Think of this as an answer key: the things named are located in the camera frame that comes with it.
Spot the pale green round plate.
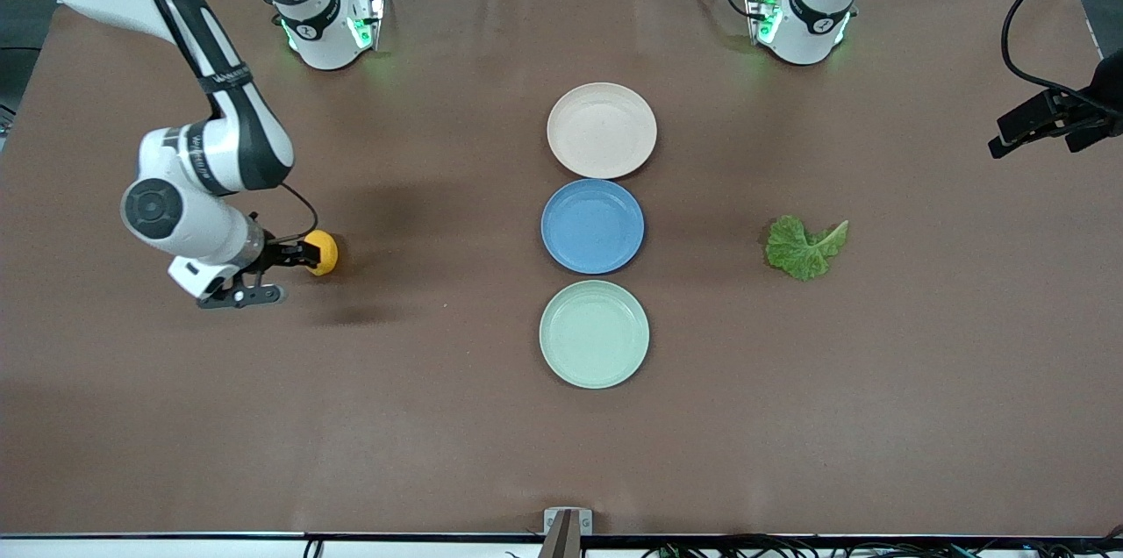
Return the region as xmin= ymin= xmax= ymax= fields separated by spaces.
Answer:
xmin=539 ymin=280 xmax=651 ymax=390

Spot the brown table cover sheet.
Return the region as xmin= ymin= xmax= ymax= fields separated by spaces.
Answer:
xmin=0 ymin=0 xmax=1123 ymax=537

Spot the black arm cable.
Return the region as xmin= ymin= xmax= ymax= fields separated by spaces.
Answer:
xmin=118 ymin=0 xmax=318 ymax=243
xmin=1001 ymin=0 xmax=1123 ymax=116

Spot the yellow lemon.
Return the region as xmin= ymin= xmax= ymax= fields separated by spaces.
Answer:
xmin=303 ymin=230 xmax=340 ymax=277

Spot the beige round plate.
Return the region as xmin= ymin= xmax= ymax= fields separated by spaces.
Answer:
xmin=547 ymin=82 xmax=658 ymax=180

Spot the green lettuce leaf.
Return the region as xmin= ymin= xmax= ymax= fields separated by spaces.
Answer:
xmin=765 ymin=215 xmax=850 ymax=283

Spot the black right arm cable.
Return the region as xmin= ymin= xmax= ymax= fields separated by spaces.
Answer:
xmin=118 ymin=0 xmax=318 ymax=243

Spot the small metal bracket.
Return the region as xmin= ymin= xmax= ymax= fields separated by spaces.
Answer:
xmin=543 ymin=508 xmax=593 ymax=535

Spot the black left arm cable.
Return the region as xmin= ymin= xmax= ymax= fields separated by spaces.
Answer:
xmin=1001 ymin=0 xmax=1123 ymax=116

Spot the blue round plate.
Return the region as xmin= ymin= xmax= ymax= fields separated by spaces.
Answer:
xmin=540 ymin=179 xmax=646 ymax=275

